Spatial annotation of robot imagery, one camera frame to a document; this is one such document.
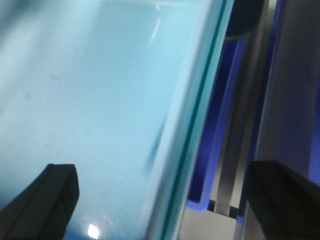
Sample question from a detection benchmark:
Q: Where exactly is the light blue bin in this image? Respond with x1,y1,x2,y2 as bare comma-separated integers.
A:
0,0,234,240

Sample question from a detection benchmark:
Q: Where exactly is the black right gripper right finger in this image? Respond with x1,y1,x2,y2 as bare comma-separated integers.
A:
246,160,320,240

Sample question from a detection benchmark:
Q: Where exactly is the dark blue bin lower right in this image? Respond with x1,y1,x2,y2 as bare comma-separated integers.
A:
186,38,246,212

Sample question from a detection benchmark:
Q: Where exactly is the steel shelf divider rail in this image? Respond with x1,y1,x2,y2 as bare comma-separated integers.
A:
213,0,270,217

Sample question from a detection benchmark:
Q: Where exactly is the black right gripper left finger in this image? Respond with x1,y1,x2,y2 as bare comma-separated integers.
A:
0,164,80,240

